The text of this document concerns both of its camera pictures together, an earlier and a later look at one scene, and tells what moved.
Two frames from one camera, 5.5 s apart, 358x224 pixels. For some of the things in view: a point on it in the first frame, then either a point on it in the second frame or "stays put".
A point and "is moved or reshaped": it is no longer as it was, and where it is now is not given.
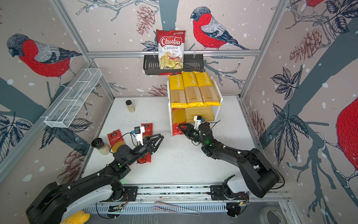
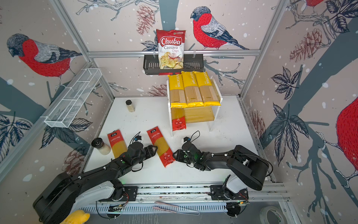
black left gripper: [150, 148] stays put
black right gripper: [189, 127] -> [179, 155]
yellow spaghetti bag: [192, 89] stays put
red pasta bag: [115, 139] stays put
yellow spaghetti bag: [209, 97] stays put
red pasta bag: [148, 131] -> [161, 146]
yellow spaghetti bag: [178, 96] stays put
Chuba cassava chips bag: [171, 48] stays put
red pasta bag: [178, 116] is moved or reshaped
